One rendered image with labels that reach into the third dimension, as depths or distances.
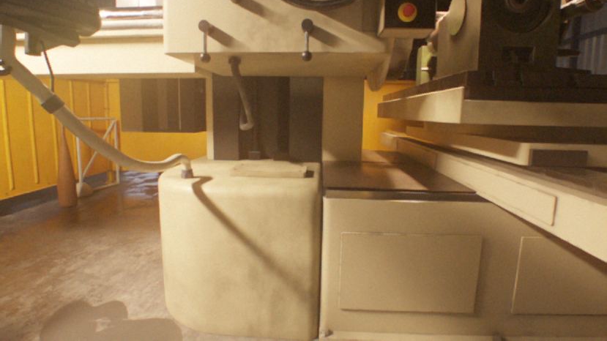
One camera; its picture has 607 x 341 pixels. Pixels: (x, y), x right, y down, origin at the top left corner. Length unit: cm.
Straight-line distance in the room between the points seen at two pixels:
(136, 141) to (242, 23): 316
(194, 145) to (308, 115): 229
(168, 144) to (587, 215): 367
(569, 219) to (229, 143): 147
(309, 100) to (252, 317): 106
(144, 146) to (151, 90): 215
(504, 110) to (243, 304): 110
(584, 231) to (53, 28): 124
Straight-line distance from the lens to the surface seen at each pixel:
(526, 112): 101
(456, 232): 122
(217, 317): 137
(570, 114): 109
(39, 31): 91
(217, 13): 111
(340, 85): 167
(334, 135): 167
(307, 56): 98
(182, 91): 184
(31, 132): 353
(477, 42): 102
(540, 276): 144
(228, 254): 122
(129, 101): 200
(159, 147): 394
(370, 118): 346
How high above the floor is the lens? 87
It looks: 7 degrees down
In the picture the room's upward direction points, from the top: 1 degrees clockwise
